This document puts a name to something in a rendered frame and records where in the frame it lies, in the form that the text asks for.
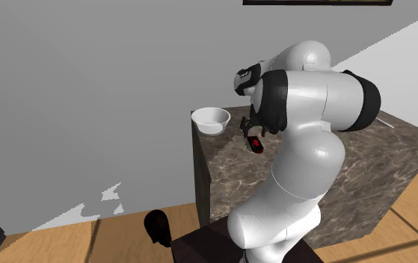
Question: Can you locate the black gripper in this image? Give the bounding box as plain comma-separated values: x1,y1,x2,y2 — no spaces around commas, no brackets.
239,104,269,138

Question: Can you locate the dark framed wall picture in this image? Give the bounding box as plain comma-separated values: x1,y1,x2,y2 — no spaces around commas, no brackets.
242,0,394,7

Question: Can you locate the dark brown round object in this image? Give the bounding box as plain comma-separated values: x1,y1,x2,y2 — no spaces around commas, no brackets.
143,209,173,249

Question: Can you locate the white bowl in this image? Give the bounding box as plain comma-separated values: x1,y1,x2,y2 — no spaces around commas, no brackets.
191,107,231,137

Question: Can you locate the dark robot stand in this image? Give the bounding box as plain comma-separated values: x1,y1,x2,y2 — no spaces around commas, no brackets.
170,216,325,263

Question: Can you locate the black and red remote control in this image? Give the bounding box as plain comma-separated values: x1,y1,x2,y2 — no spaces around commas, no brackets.
246,135,265,155

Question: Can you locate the thin white stick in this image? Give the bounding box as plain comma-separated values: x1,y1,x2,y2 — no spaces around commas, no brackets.
375,117,396,129

